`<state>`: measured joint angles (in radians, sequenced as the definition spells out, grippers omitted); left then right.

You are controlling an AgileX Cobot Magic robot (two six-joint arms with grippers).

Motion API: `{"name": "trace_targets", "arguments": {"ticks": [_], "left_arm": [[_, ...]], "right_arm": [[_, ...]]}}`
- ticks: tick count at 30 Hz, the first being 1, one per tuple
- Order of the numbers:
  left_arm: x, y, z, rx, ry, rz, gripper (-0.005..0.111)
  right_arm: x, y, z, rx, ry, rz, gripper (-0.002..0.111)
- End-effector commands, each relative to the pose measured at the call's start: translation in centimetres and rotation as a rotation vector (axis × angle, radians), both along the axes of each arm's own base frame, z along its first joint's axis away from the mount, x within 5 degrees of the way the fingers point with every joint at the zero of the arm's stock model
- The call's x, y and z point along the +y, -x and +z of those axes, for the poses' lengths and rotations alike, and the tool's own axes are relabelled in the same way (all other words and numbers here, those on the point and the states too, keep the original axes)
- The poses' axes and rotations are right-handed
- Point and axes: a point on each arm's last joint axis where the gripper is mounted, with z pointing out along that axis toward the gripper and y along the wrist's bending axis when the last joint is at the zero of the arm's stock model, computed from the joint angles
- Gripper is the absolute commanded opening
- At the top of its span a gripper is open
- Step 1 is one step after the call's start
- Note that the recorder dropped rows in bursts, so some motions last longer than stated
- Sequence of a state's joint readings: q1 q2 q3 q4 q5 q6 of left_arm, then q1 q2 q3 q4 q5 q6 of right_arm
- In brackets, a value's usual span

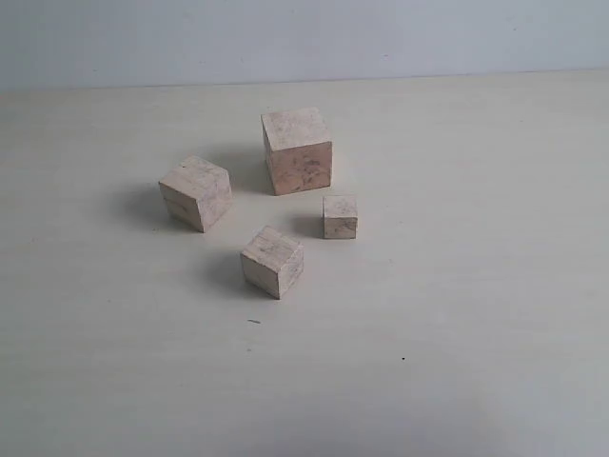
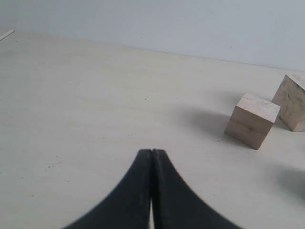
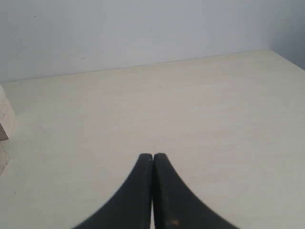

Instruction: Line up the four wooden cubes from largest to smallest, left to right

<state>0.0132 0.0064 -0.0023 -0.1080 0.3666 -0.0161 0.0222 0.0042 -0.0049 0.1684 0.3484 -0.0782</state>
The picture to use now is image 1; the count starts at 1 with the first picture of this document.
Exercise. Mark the smallest wooden cube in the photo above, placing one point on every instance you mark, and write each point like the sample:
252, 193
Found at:
340, 217

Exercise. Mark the second largest wooden cube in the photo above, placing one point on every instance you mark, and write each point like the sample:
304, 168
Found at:
197, 192

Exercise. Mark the third largest wooden cube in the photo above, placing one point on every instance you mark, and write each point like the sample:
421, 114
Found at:
273, 261

